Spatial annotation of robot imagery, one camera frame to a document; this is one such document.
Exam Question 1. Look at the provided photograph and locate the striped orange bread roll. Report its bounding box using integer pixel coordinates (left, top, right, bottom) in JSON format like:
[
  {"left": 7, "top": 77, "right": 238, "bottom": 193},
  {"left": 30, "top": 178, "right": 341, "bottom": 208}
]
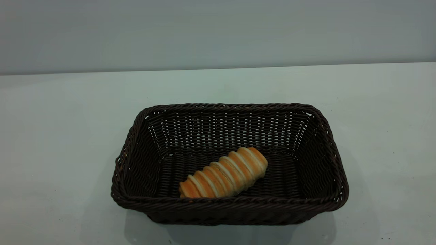
[{"left": 179, "top": 147, "right": 268, "bottom": 199}]

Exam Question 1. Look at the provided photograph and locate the black woven wicker basket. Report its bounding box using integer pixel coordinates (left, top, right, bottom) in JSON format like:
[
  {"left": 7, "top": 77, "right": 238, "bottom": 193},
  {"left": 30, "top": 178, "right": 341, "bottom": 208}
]
[{"left": 111, "top": 103, "right": 350, "bottom": 226}]

